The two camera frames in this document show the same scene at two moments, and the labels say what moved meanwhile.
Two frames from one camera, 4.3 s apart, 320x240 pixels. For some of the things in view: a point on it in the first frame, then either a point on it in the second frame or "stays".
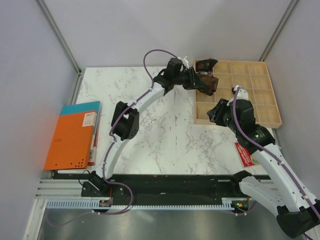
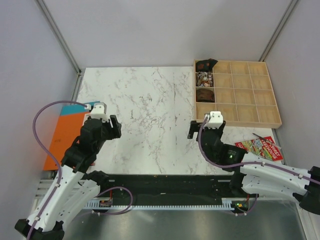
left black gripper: [193, 83] -> [115, 132]
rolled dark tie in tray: [205, 65] stays
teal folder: [89, 106] stays
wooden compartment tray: [254, 76] stays
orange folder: [71, 143] stays
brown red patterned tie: [211, 84] -> [205, 95]
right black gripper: [216, 113] -> [194, 128]
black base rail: [160, 187] stays
